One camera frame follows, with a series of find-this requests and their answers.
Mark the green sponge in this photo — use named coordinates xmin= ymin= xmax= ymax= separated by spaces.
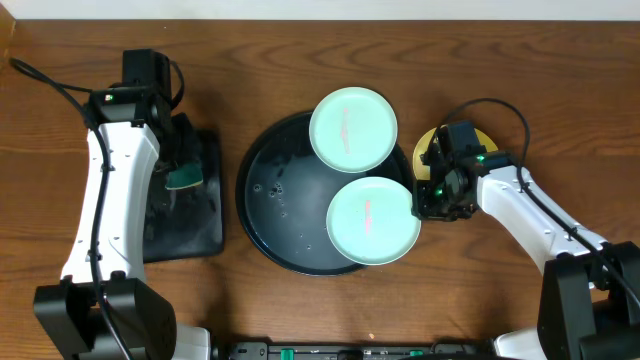
xmin=165 ymin=163 xmax=204 ymax=190

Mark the yellow plate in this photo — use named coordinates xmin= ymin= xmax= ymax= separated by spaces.
xmin=412 ymin=128 xmax=498 ymax=181

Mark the mint plate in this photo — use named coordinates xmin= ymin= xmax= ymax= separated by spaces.
xmin=326 ymin=177 xmax=421 ymax=266

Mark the green plate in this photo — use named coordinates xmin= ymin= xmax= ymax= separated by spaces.
xmin=309 ymin=87 xmax=398 ymax=173

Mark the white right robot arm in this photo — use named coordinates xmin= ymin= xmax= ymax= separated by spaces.
xmin=413 ymin=143 xmax=639 ymax=359

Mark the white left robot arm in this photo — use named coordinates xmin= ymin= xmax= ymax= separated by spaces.
xmin=34 ymin=105 xmax=213 ymax=359

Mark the rectangular black tray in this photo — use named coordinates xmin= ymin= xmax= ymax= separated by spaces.
xmin=143 ymin=130 xmax=224 ymax=263

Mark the round black tray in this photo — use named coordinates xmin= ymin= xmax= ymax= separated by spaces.
xmin=235 ymin=111 xmax=411 ymax=276

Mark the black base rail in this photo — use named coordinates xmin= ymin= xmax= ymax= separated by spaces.
xmin=211 ymin=342 xmax=497 ymax=360

